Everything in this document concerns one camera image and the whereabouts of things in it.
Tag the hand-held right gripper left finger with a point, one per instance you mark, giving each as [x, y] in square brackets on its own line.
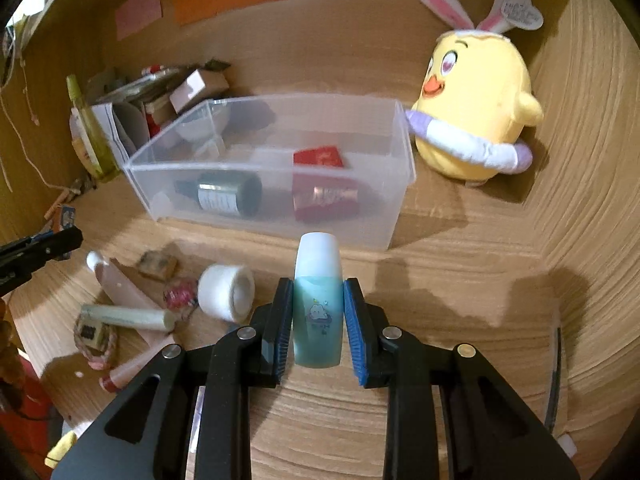
[285, 332]

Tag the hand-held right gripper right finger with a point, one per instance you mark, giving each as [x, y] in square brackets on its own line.
[353, 332]

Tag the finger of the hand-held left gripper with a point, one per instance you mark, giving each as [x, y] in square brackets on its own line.
[15, 275]
[50, 245]

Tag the light blue bottle white cap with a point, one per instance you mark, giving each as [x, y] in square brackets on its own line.
[318, 280]

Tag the white tape roll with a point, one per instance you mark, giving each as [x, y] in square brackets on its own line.
[222, 292]

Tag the white capped pink tube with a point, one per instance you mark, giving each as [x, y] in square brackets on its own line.
[122, 285]

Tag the pale green tube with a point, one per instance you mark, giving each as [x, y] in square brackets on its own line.
[125, 317]

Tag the clear plastic bin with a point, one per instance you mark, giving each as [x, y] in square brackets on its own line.
[280, 125]

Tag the small blue card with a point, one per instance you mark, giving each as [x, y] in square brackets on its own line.
[67, 217]

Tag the wooden clothespin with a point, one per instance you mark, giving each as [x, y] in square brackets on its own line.
[62, 202]

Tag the yellow green bottle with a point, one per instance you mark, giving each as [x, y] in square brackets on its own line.
[92, 135]

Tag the red cloth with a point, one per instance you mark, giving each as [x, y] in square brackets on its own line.
[25, 410]

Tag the white paper stack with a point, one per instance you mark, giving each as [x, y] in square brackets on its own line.
[120, 127]

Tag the red box gold label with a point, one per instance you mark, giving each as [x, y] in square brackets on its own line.
[322, 195]

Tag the dark green glass bottle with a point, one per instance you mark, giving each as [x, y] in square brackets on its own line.
[227, 195]

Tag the pink tube dark red cap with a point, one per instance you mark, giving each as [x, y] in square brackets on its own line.
[135, 367]

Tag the small yellow toy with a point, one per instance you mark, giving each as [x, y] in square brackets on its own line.
[61, 450]

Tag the red white glue stick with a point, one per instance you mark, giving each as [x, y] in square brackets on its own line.
[152, 69]

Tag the white cardboard box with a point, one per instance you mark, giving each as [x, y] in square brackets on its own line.
[192, 90]

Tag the pink sticky note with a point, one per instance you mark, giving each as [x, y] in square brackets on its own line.
[139, 10]

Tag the yellow chick plush bunny ears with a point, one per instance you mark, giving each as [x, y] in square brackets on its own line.
[475, 110]

